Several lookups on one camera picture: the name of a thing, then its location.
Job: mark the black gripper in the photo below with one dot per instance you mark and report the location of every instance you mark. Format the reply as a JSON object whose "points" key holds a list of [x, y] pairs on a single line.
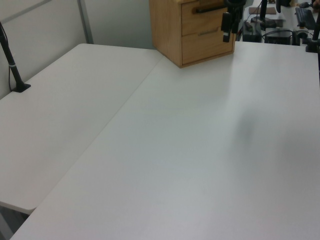
{"points": [[237, 5]]}

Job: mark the wooden drawer with notch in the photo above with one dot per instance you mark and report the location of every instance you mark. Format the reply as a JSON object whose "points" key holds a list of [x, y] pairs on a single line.
{"points": [[205, 47]]}

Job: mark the wooden drawer cabinet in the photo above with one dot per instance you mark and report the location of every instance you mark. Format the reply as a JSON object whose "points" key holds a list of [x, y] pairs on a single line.
{"points": [[165, 30]]}

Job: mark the black box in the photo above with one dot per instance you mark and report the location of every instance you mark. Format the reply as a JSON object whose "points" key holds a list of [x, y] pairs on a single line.
{"points": [[252, 35]]}

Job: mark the black pole with round base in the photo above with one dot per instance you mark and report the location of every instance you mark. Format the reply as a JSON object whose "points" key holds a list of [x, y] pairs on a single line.
{"points": [[263, 11]]}

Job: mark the brown mat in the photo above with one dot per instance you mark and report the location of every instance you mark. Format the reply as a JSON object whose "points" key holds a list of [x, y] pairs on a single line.
{"points": [[271, 11]]}

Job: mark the black computer case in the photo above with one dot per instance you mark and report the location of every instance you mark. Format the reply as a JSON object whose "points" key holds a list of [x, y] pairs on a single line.
{"points": [[277, 38]]}

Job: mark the black keyboard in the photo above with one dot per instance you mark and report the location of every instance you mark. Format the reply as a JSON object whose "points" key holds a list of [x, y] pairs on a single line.
{"points": [[306, 17]]}

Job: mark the black camera pole stand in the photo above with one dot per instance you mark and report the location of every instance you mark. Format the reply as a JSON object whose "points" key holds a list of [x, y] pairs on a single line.
{"points": [[311, 46], [13, 67]]}

